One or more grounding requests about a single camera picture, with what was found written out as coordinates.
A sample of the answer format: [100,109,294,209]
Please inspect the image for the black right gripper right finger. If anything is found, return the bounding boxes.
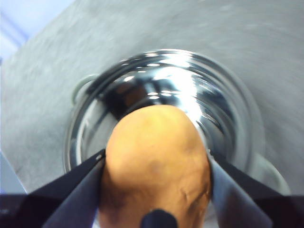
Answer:
[207,150,304,228]

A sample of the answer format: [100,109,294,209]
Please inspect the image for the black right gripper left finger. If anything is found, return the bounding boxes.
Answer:
[0,149,107,228]

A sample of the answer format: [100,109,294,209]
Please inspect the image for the brown potato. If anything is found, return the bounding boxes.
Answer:
[98,104,213,228]

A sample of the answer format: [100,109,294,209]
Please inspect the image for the pale green electric cooking pot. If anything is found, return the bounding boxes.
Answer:
[63,48,292,199]

